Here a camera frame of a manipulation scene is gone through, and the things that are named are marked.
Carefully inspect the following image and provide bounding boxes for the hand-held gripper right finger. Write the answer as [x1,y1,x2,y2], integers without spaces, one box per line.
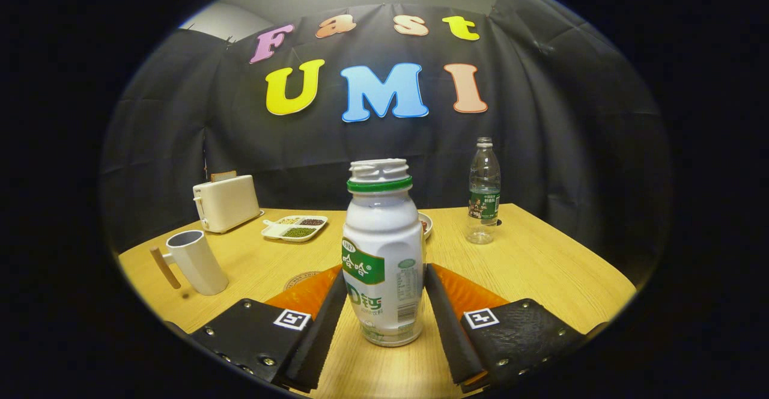
[424,263,586,394]

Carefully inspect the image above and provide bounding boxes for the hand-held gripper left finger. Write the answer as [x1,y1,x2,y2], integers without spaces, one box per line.
[189,265,349,392]

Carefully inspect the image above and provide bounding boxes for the round cork coaster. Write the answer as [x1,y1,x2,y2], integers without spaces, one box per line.
[283,270,324,292]

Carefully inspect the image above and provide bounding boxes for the white juice bottle green label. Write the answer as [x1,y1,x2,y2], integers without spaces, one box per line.
[342,158,426,347]

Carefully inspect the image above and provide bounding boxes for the white cup wooden handle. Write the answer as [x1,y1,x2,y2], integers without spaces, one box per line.
[150,230,229,296]

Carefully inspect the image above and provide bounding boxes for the clear plastic water bottle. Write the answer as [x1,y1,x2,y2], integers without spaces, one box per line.
[466,137,502,245]

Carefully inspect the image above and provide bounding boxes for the wooden table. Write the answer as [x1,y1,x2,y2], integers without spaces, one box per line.
[118,203,637,399]

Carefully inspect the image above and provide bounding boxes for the white divided bean dish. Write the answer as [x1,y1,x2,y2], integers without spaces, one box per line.
[262,215,329,243]

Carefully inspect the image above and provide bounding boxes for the cream toaster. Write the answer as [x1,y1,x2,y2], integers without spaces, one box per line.
[192,175,265,234]

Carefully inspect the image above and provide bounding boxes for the black backdrop cloth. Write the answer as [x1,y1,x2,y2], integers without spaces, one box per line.
[99,0,670,285]

